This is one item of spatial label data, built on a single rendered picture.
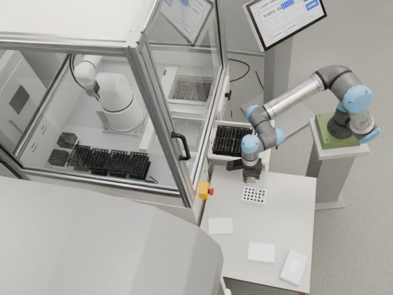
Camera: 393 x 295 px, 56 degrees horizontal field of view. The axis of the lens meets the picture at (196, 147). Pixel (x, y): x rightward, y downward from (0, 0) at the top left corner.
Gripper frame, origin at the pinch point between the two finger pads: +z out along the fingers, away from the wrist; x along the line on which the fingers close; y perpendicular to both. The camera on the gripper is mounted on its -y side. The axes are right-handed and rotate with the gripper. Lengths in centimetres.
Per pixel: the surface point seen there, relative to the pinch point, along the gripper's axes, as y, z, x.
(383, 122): 92, 95, 125
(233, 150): -11.0, 7.7, 20.8
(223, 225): -9.1, 20.4, -18.3
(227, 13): -52, 50, 194
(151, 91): -25, -83, -20
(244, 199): -0.4, 18.0, -2.5
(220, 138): -19.8, 7.7, 27.8
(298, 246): 30.1, 21.7, -20.7
